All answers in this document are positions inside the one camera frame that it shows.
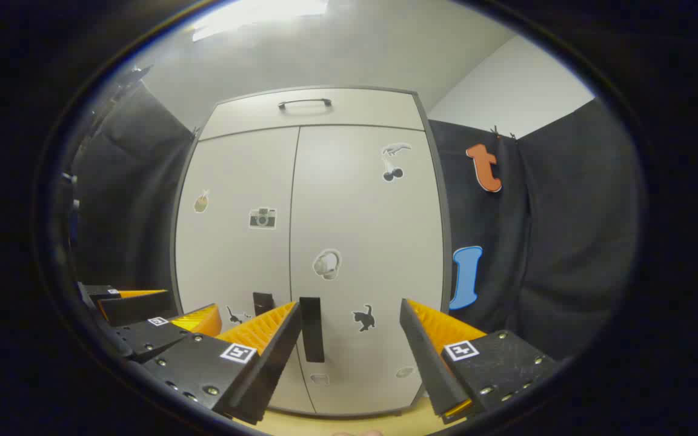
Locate black curved cabinet handle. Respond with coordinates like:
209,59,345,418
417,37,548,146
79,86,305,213
277,97,333,113

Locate white cabinet door camera sticker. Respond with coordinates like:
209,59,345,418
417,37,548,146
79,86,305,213
173,126,319,415

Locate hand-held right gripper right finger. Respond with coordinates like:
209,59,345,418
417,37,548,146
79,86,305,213
399,298,560,424

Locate black backdrop cloth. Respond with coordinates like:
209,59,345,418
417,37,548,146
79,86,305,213
428,99,637,361
73,79,197,292

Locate ceiling light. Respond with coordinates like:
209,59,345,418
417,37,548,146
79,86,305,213
191,0,330,42

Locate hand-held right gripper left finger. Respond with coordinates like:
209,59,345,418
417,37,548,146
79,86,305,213
142,300,303,426

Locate white cabinet door cherry sticker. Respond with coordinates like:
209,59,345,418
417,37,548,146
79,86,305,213
290,124,450,417

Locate white double-door shoe cabinet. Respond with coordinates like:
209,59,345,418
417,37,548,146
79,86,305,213
170,85,453,420

